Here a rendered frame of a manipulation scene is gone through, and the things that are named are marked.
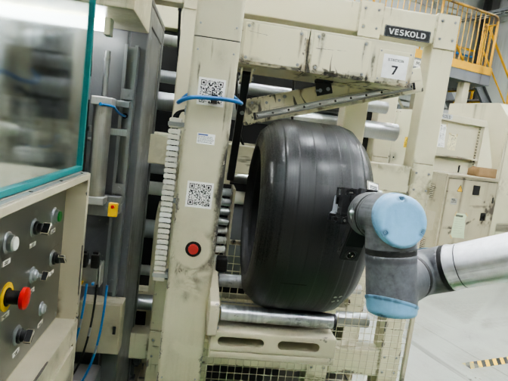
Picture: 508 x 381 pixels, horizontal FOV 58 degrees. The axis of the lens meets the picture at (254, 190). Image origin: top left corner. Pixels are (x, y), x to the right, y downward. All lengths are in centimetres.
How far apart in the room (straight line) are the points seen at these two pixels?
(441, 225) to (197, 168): 469
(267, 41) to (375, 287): 99
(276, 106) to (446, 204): 423
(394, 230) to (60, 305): 83
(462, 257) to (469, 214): 515
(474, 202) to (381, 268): 529
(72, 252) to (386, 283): 75
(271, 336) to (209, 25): 88
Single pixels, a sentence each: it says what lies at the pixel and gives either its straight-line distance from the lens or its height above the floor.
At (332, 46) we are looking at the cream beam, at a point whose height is 174.
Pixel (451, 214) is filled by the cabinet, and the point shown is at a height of 78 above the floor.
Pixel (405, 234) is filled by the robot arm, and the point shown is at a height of 128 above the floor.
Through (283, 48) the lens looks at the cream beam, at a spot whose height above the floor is 170.
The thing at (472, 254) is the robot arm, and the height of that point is 125.
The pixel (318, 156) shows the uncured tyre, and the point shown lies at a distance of 120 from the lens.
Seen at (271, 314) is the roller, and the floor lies 91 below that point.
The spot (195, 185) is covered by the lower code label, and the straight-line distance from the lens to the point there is 130.
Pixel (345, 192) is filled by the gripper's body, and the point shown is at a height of 131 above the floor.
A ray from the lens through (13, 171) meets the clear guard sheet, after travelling 81.
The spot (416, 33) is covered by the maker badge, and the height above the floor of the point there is 190.
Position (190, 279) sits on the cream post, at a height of 97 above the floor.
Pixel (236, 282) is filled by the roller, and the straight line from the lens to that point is 159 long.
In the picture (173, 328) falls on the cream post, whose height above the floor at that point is 82.
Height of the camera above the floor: 141
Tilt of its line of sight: 7 degrees down
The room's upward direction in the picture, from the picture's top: 7 degrees clockwise
